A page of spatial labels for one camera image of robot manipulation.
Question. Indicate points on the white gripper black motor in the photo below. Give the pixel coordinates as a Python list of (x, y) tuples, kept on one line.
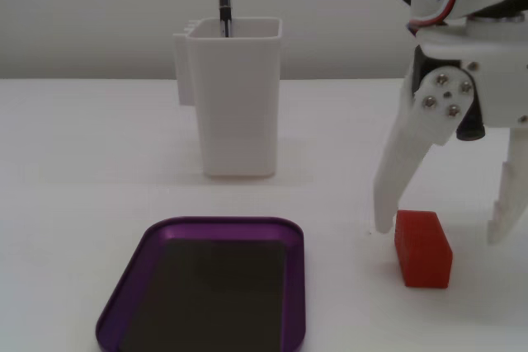
[(491, 59)]

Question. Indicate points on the red rectangular block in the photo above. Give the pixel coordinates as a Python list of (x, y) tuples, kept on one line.
[(425, 255)]

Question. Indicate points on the white plastic pen holder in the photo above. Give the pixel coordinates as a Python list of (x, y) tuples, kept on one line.
[(237, 104)]

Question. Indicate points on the purple metal tray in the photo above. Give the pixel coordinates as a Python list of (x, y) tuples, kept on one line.
[(222, 226)]

